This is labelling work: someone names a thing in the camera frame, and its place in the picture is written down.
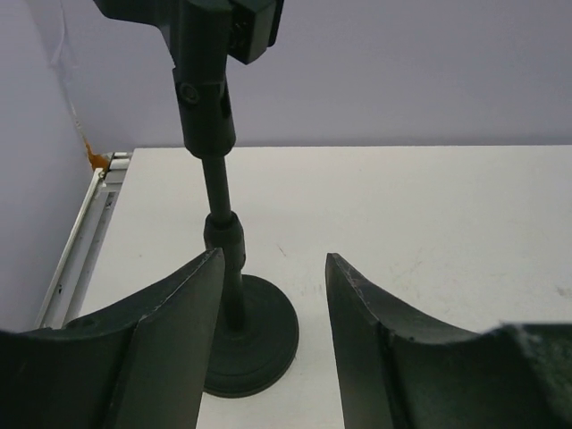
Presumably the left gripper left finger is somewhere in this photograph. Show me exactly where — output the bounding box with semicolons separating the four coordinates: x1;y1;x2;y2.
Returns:
1;250;224;428

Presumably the aluminium rail frame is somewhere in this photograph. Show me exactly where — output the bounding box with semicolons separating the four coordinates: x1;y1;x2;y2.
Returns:
34;152;132;329

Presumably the black round-base stand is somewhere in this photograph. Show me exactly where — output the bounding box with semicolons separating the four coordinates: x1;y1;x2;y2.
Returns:
97;0;299;398

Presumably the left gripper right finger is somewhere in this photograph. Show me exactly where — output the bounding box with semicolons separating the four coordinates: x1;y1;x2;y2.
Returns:
325;253;571;428

